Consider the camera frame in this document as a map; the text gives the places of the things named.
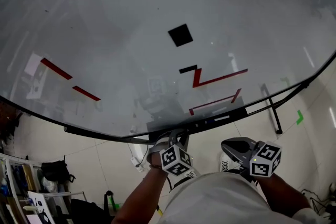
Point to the pale rectangular panel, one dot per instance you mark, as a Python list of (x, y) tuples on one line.
[(34, 219)]

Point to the red tape angle shape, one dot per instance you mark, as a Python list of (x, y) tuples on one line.
[(197, 78)]

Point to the green floor tape angle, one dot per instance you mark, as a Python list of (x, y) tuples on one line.
[(300, 117)]

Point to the white metal rail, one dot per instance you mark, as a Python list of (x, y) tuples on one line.
[(60, 193)]

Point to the person's white shirt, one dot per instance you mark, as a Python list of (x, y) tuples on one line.
[(215, 202)]

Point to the white shelf unit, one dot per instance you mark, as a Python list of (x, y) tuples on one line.
[(18, 160)]

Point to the black office chair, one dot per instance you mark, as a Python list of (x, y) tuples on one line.
[(84, 211)]

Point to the white power strip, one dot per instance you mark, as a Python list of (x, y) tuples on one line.
[(136, 164)]

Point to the red tape bracket shape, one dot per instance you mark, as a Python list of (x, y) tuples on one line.
[(236, 95)]

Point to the person's white shoe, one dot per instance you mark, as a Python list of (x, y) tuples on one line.
[(194, 173), (225, 164)]

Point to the person's left forearm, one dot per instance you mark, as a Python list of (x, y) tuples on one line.
[(136, 196)]

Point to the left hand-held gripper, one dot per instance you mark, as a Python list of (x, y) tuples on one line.
[(174, 162)]

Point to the white plastic bag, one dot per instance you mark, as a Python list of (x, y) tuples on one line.
[(49, 185)]

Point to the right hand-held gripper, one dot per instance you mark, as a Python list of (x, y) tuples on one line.
[(265, 162)]

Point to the black backpack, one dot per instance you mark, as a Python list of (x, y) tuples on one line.
[(55, 170)]

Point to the person's left white shoe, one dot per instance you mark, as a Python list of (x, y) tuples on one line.
[(194, 173)]

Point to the white paper sheet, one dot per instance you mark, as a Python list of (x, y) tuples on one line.
[(34, 196)]

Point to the person's right white shoe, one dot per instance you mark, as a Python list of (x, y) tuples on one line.
[(225, 164)]

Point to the person's right forearm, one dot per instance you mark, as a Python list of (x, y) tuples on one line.
[(283, 196)]

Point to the yellow black striped tape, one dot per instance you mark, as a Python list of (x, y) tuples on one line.
[(159, 210)]

